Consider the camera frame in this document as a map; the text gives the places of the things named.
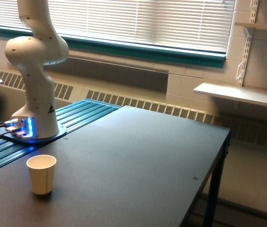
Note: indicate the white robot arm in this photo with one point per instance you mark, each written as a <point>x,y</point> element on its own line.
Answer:
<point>29,54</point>

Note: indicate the teal window sill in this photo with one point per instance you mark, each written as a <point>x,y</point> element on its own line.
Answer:
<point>208,59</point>

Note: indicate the white paper cup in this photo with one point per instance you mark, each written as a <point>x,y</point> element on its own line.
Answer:
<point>41,170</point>

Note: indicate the black table leg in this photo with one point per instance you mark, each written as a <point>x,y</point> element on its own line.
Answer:
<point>215,184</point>

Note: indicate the white window blinds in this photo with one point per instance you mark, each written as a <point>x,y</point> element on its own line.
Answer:
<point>178,25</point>

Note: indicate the beige baseboard radiator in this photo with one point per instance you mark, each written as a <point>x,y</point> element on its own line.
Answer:
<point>244,130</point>

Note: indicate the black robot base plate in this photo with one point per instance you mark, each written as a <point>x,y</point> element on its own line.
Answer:
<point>14,138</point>

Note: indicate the lower white wall shelf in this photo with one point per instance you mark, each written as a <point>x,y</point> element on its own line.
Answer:
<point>242,94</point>

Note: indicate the blue aluminium rail bed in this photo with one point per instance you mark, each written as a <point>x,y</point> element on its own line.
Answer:
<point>73,117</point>

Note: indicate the white slotted shelf rail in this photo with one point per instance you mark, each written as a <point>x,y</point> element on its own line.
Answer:
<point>249,33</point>

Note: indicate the upper wooden wall shelf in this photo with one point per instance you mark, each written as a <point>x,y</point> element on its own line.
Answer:
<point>251,25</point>

